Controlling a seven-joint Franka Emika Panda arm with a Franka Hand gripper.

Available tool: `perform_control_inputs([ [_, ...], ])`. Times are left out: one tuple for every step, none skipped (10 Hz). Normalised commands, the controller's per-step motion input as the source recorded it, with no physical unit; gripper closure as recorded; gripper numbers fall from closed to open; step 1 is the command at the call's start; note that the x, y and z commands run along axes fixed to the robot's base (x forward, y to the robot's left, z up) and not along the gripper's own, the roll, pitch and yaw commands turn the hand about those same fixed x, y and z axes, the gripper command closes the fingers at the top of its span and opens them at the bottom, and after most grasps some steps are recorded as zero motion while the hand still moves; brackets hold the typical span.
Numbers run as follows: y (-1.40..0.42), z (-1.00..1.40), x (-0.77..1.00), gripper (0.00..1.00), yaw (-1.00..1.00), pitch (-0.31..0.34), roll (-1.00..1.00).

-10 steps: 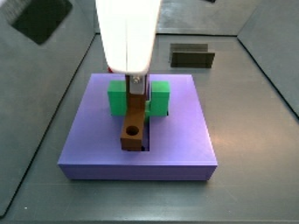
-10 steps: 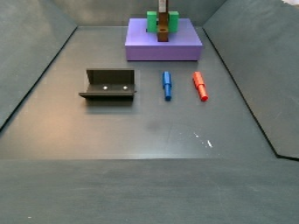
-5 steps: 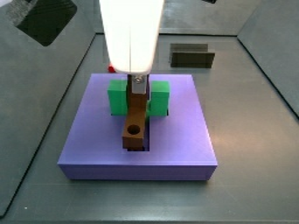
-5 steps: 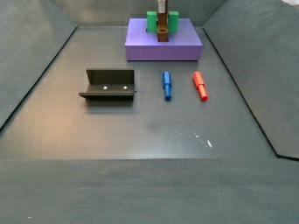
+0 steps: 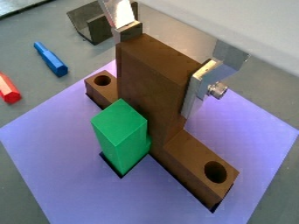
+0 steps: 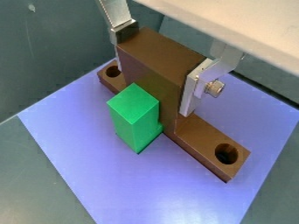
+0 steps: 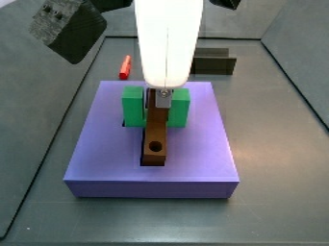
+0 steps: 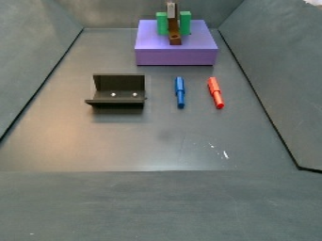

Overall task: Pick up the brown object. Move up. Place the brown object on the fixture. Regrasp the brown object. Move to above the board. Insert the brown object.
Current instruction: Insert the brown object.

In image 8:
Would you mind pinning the brown T-shaped block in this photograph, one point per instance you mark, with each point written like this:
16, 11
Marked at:
173, 30

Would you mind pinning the red peg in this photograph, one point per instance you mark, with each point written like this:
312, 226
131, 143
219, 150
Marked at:
215, 92

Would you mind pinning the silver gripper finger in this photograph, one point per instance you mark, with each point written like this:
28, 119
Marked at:
171, 10

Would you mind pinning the green U-shaped block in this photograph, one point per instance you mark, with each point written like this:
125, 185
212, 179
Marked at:
183, 22

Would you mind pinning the black angle bracket fixture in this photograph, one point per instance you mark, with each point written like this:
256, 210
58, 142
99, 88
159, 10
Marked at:
117, 90

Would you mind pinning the purple base block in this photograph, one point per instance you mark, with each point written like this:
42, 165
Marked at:
153, 51

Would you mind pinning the blue peg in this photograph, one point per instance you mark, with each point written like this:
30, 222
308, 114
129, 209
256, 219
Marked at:
179, 91

